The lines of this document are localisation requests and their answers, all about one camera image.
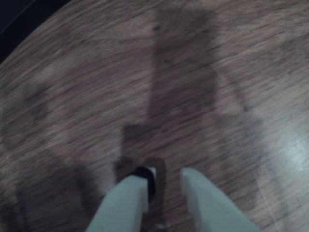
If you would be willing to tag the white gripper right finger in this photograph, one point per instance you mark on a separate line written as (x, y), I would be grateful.
(207, 203)

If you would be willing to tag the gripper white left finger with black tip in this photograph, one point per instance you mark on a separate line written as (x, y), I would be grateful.
(125, 205)

